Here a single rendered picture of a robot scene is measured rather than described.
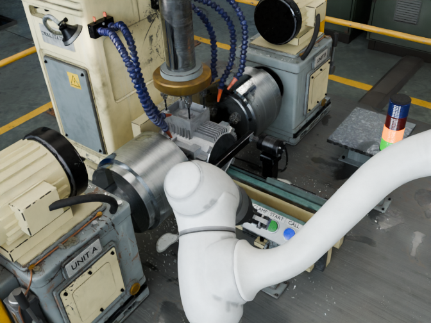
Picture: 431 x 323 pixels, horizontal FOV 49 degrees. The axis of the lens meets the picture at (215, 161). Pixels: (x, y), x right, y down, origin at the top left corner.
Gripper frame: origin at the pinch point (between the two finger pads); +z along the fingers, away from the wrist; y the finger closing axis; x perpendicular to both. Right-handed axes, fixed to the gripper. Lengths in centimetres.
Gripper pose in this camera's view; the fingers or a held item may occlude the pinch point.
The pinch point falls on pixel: (261, 221)
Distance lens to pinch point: 117.3
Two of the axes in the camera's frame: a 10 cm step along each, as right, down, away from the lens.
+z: 4.1, 2.7, 8.7
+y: -8.1, -3.4, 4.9
